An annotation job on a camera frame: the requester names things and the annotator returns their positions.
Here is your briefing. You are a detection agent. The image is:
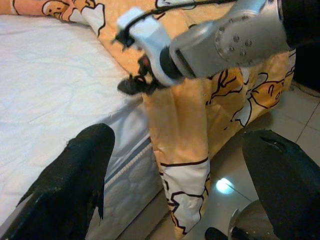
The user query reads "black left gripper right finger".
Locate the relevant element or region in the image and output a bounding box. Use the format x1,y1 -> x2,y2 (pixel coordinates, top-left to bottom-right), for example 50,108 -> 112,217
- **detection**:
241,129 -> 320,240

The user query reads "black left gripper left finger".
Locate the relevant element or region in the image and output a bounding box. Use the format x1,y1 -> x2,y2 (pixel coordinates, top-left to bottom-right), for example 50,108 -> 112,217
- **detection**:
0,123 -> 116,240

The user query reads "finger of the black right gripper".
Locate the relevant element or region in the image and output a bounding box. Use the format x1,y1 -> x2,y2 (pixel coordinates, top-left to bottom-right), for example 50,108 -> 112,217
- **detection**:
117,77 -> 142,96
138,80 -> 161,96

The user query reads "yellow cartoon print blanket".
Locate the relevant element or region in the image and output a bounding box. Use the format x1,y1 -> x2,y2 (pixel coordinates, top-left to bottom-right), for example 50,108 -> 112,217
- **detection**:
11,0 -> 297,236

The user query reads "white quilted mattress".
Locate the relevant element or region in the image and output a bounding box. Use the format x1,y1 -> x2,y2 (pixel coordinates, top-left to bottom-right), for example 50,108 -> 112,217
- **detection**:
0,14 -> 171,240

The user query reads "grey bed base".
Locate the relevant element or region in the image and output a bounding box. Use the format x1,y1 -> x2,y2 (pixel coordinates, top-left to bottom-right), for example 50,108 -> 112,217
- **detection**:
84,192 -> 181,240

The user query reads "black cabinet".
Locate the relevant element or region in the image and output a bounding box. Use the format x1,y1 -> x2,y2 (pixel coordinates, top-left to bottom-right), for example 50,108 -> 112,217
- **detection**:
291,46 -> 320,93

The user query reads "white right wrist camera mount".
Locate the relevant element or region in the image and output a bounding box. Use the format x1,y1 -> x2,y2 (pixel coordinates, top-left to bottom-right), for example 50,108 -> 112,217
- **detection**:
113,6 -> 187,88

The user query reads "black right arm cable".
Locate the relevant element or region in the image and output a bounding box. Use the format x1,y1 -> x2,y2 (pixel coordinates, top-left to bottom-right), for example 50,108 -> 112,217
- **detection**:
121,0 -> 236,41

